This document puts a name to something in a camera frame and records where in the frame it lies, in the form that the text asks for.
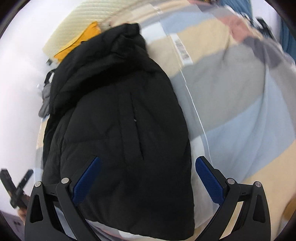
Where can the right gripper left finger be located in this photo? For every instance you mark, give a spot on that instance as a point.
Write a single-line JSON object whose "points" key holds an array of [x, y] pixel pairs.
{"points": [[42, 222]]}

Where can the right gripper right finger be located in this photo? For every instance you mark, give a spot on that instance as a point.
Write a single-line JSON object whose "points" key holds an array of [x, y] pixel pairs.
{"points": [[253, 222]]}

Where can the black puffer jacket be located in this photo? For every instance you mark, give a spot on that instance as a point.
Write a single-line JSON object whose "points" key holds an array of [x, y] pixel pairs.
{"points": [[110, 100]]}

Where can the person's left hand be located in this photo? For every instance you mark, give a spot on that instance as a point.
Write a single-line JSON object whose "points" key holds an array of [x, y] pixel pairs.
{"points": [[22, 212]]}

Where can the grey fleece garment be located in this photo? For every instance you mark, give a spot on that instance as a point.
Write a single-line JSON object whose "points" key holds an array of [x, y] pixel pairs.
{"points": [[44, 110]]}

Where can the patchwork checkered duvet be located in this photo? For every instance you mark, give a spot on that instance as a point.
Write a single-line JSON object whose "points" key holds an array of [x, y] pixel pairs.
{"points": [[236, 90]]}

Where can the blue curtain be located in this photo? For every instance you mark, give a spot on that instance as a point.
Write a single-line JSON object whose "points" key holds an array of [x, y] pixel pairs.
{"points": [[287, 40]]}

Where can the yellow cushion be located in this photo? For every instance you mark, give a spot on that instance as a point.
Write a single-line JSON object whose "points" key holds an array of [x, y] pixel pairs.
{"points": [[91, 31]]}

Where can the cream quilted headboard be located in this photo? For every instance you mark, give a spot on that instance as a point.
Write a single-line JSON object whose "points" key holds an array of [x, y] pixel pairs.
{"points": [[82, 16]]}

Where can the blue chair cover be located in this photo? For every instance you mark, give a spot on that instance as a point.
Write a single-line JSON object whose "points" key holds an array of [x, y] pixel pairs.
{"points": [[240, 6]]}

